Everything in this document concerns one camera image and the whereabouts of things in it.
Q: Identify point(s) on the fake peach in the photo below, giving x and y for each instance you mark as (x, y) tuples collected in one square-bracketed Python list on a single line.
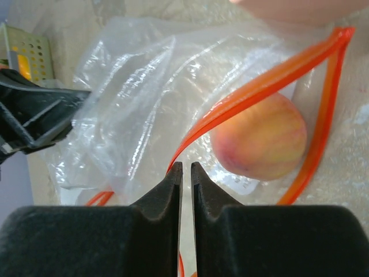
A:
[(265, 142)]

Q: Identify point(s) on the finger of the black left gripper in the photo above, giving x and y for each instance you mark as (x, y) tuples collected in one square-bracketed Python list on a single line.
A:
[(47, 112)]

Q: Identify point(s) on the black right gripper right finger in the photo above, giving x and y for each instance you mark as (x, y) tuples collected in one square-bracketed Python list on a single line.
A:
[(232, 239)]

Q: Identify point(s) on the orange plastic file organizer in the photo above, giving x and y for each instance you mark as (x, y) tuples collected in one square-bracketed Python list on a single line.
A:
[(304, 12)]

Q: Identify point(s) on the light green perforated basket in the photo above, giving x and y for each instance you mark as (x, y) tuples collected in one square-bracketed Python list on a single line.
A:
[(26, 53)]

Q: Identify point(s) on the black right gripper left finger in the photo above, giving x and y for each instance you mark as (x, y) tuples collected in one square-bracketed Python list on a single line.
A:
[(141, 239)]

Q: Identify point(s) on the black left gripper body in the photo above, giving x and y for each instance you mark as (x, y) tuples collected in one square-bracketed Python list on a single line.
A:
[(14, 136)]

